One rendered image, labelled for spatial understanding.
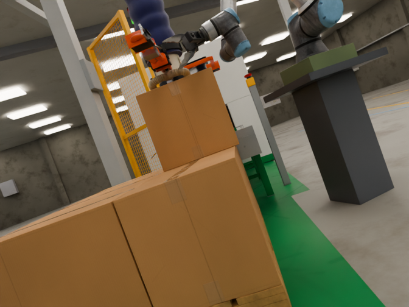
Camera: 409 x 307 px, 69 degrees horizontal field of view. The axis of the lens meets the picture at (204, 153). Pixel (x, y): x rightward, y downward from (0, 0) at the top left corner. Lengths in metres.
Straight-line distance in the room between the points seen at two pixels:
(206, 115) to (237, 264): 0.77
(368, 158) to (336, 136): 0.23
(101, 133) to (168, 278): 2.26
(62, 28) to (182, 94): 2.10
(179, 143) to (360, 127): 1.00
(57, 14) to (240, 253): 2.98
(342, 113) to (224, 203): 1.08
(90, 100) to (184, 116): 1.78
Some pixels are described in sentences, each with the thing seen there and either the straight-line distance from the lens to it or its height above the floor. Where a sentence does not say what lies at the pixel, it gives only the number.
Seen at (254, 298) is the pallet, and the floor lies 0.13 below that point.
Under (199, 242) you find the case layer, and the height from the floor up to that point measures 0.34.
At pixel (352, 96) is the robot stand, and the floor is 0.56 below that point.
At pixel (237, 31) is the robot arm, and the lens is 1.51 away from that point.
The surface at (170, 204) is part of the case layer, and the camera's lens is 0.90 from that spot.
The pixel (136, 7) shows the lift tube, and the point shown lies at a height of 1.45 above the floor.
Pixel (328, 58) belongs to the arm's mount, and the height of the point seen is 0.79.
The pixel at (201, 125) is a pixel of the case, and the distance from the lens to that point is 1.46.
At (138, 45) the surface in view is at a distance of 1.23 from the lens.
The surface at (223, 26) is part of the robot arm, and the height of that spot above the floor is 1.09.
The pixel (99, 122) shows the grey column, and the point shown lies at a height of 1.15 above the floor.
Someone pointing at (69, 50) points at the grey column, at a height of 1.90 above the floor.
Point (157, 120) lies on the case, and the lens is 1.49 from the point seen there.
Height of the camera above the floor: 0.61
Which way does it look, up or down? 2 degrees down
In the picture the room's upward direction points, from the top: 20 degrees counter-clockwise
